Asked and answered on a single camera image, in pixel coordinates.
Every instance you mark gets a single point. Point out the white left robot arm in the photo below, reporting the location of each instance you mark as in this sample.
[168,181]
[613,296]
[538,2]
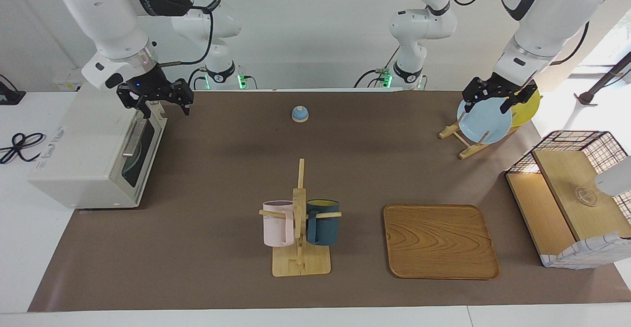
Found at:
[547,16]

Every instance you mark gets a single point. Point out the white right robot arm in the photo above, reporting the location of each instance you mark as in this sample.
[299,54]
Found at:
[103,16]

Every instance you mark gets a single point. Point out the brown table mat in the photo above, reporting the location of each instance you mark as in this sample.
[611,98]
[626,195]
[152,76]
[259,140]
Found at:
[197,248]

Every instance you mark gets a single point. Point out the wooden tray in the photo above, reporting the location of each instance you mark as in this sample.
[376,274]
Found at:
[438,243]

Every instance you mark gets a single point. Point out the small clear glass object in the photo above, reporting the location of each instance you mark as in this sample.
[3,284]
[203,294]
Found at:
[585,196]

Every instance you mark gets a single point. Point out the glass oven door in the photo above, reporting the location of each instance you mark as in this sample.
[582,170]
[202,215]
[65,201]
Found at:
[148,159]

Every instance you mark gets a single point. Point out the wooden mug rack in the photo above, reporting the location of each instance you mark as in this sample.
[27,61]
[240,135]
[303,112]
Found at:
[300,263]

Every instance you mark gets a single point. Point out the white socket box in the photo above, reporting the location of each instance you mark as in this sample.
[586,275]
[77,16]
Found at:
[66,84]

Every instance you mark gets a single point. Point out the black stand pole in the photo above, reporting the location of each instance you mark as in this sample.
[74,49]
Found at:
[604,81]

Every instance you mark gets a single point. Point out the pink mug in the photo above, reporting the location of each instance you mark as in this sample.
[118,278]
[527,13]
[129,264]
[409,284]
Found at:
[276,228]

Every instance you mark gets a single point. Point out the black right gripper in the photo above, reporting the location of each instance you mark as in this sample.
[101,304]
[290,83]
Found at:
[153,88]

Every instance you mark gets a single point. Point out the white rounded plastic object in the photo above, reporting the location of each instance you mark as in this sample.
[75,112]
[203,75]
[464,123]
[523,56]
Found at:
[613,179]

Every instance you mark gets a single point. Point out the black device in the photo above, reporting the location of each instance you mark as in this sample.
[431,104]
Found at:
[9,96]

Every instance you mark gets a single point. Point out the dark blue mug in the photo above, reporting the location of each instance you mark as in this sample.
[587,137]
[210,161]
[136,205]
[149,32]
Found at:
[323,228]

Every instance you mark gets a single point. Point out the white toaster oven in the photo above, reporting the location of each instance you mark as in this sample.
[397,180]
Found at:
[79,139]

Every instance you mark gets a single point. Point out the yellow plate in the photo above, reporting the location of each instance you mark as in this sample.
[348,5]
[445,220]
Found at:
[525,114]

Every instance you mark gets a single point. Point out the light blue plate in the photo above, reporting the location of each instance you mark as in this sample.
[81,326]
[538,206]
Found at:
[485,122]

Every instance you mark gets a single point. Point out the wooden plate rack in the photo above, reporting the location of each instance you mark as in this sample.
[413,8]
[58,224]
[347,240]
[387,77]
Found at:
[468,152]

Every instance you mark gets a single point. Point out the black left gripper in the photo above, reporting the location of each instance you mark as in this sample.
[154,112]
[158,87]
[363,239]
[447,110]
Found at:
[493,88]

